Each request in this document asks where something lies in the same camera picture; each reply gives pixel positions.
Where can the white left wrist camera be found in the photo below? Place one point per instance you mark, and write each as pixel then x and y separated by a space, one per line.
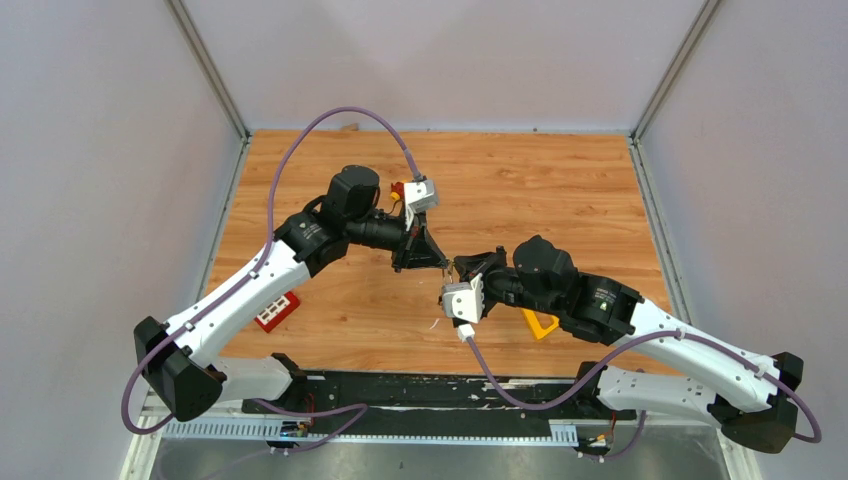
pixel 418 197

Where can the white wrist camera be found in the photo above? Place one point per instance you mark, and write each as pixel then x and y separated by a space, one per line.
pixel 466 307
pixel 418 197

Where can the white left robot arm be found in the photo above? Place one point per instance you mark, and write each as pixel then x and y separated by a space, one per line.
pixel 180 358

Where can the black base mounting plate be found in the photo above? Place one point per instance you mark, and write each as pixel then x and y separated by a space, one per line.
pixel 427 401

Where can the red lego brick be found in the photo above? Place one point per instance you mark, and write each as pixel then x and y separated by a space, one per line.
pixel 274 314

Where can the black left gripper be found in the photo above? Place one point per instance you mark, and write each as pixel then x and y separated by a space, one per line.
pixel 420 250

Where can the yellow triangle block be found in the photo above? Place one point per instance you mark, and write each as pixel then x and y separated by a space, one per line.
pixel 541 325

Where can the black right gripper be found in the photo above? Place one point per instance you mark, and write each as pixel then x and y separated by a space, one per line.
pixel 472 266

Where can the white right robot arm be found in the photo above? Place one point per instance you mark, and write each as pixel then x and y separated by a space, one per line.
pixel 655 363

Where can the large keyring with keys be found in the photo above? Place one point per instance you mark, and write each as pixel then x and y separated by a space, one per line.
pixel 448 282

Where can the red lego toy car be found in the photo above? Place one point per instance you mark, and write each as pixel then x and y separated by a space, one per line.
pixel 397 190

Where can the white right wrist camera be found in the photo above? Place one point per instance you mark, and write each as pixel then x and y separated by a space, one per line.
pixel 466 307

